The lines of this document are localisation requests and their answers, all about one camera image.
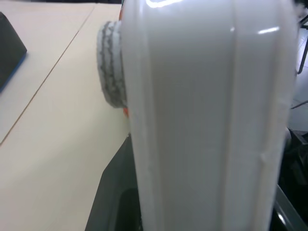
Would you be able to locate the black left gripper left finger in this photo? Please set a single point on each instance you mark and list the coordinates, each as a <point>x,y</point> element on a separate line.
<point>113,192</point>

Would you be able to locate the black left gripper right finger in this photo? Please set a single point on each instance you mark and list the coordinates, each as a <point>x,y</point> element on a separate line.
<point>297,173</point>

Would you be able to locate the black block with blue edge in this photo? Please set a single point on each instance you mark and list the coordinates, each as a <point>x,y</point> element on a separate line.
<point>9,53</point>

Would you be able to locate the dark metal chair frame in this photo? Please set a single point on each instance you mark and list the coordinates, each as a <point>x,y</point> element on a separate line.
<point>303,48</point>

